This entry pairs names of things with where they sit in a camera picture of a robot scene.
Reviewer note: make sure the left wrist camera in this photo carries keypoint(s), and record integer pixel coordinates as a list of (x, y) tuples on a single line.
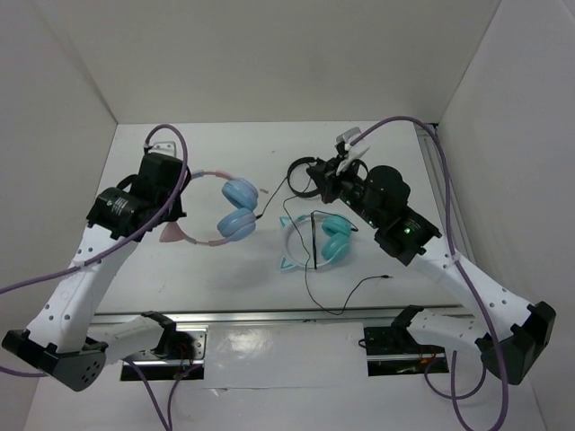
[(168, 148)]

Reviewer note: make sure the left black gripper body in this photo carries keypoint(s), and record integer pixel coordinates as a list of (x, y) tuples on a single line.
[(175, 212)]

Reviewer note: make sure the pink blue cat-ear headphones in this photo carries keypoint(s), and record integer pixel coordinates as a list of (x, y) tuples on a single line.
[(234, 227)]

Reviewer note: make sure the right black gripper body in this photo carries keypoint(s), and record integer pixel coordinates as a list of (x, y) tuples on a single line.
[(346, 186)]

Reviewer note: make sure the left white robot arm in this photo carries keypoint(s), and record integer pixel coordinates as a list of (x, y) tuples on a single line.
[(56, 342)]

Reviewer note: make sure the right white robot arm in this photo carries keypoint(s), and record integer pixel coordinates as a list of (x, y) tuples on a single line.
[(510, 334)]

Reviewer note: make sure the aluminium side rail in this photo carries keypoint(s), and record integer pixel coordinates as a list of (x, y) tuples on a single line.
[(436, 176)]

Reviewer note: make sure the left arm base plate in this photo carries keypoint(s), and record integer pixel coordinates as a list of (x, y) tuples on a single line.
[(184, 358)]

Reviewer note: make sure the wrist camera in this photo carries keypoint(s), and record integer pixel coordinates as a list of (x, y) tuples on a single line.
[(350, 146), (168, 148)]

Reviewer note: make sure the white teal cat-ear headphones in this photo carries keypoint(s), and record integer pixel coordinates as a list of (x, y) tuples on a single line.
[(331, 239)]

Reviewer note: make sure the black headphones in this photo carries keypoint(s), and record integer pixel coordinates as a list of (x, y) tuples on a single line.
[(298, 181)]

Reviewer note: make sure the aluminium table edge rail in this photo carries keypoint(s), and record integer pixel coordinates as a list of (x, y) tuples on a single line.
[(371, 316)]

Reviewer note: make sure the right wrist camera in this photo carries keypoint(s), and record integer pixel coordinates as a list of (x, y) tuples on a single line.
[(350, 146)]

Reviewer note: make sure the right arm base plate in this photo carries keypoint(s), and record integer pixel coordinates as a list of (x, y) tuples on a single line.
[(391, 351)]

